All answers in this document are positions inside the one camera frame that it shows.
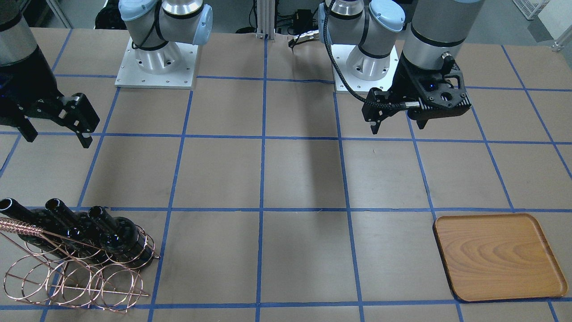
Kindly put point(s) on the wooden tray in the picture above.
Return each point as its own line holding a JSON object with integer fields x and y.
{"x": 498, "y": 257}

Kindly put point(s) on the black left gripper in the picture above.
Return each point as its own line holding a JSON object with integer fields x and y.
{"x": 405, "y": 79}

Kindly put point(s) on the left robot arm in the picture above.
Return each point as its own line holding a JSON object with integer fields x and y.
{"x": 437, "y": 27}

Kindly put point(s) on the dark wine bottle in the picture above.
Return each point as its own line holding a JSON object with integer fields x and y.
{"x": 37, "y": 219}
{"x": 121, "y": 238}
{"x": 71, "y": 228}

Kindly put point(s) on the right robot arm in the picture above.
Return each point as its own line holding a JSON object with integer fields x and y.
{"x": 165, "y": 36}

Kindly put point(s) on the aluminium frame post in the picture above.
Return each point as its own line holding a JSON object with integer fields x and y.
{"x": 265, "y": 19}

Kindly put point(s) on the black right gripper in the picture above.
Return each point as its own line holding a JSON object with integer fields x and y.
{"x": 23, "y": 71}

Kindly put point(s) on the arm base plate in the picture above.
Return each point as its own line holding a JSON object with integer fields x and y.
{"x": 171, "y": 67}
{"x": 362, "y": 72}

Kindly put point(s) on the copper wire bottle basket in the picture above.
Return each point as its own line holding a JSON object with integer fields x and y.
{"x": 41, "y": 279}

